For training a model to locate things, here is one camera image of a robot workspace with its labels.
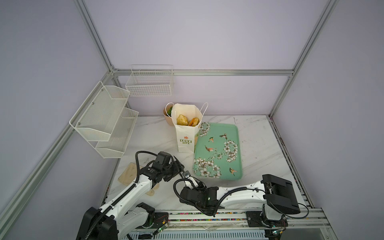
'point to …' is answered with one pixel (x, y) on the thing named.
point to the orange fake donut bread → (194, 122)
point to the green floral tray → (217, 152)
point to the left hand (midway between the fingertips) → (180, 170)
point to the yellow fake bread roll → (182, 120)
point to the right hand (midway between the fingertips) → (186, 186)
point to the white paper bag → (186, 134)
